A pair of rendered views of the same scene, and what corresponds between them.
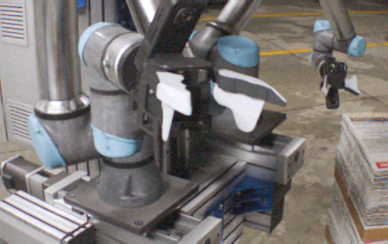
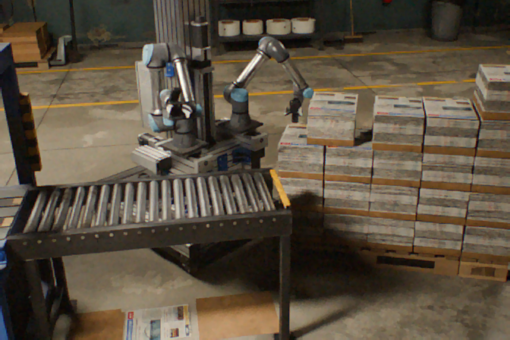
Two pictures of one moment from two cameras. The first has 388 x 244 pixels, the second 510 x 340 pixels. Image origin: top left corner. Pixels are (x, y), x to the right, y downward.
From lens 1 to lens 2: 2.47 m
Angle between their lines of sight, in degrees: 11
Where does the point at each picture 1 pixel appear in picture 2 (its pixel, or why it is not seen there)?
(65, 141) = (159, 123)
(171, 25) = (173, 94)
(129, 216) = (180, 150)
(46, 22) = (153, 85)
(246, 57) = (240, 98)
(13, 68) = (146, 96)
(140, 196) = (185, 144)
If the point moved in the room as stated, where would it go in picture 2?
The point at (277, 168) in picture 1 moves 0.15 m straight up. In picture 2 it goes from (251, 144) to (250, 123)
